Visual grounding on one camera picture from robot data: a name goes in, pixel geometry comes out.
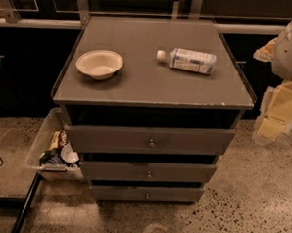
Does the grey bottom drawer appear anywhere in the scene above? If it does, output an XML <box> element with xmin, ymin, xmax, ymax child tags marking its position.
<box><xmin>90</xmin><ymin>186</ymin><xmax>204</xmax><ymax>203</ymax></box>

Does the snack bag in bin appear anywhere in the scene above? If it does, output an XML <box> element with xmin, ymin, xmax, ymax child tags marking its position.
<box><xmin>49</xmin><ymin>130</ymin><xmax>68</xmax><ymax>150</ymax></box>

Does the grey drawer cabinet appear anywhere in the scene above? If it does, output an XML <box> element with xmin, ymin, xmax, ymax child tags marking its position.
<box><xmin>45</xmin><ymin>12</ymin><xmax>261</xmax><ymax>210</ymax></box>

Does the metal railing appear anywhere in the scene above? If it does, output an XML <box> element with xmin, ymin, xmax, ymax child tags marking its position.
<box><xmin>0</xmin><ymin>0</ymin><xmax>292</xmax><ymax>34</ymax></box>

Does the white cup in bin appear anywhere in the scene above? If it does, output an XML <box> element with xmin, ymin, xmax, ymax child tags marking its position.
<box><xmin>61</xmin><ymin>144</ymin><xmax>79</xmax><ymax>163</ymax></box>

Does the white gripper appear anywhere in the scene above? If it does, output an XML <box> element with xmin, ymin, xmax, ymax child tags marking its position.
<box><xmin>252</xmin><ymin>39</ymin><xmax>292</xmax><ymax>145</ymax></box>

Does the clear plastic storage bin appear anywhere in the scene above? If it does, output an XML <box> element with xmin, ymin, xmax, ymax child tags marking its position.
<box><xmin>26</xmin><ymin>107</ymin><xmax>84</xmax><ymax>182</ymax></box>

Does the clear plastic water bottle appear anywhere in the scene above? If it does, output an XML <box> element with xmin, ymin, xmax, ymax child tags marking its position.
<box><xmin>156</xmin><ymin>47</ymin><xmax>217</xmax><ymax>75</ymax></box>

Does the grey drawer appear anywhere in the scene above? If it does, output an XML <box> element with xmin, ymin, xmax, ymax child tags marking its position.
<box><xmin>64</xmin><ymin>125</ymin><xmax>235</xmax><ymax>156</ymax></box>
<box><xmin>79</xmin><ymin>161</ymin><xmax>216</xmax><ymax>183</ymax></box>
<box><xmin>90</xmin><ymin>186</ymin><xmax>204</xmax><ymax>203</ymax></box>

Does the grey top drawer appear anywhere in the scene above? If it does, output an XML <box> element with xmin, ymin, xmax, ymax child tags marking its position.
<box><xmin>64</xmin><ymin>125</ymin><xmax>235</xmax><ymax>156</ymax></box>

